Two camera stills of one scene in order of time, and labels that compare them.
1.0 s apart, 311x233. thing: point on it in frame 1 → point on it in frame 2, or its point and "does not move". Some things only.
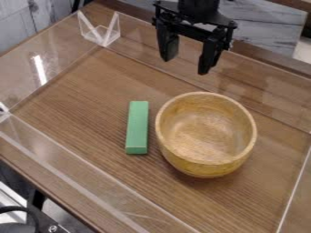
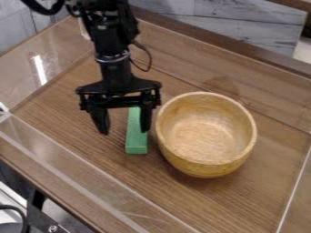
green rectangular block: (137, 139) does not move
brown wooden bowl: (206, 133) does not move
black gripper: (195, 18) → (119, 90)
